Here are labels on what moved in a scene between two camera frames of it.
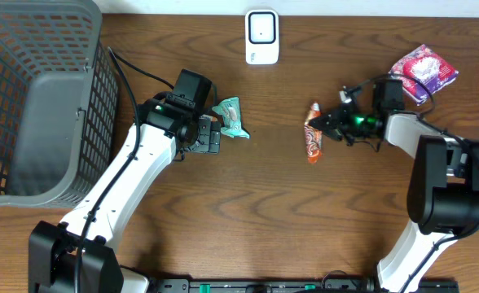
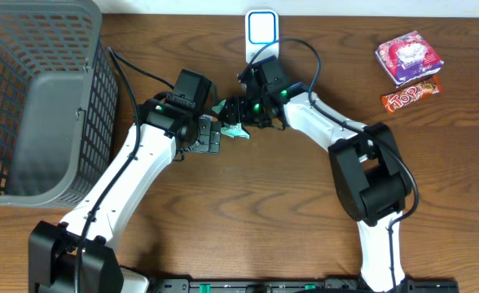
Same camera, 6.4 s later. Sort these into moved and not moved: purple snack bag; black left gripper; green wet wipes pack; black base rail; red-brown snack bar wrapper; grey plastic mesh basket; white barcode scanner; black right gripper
Moved: purple snack bag; red-brown snack bar wrapper; black right gripper
Not moved: black base rail; white barcode scanner; grey plastic mesh basket; black left gripper; green wet wipes pack
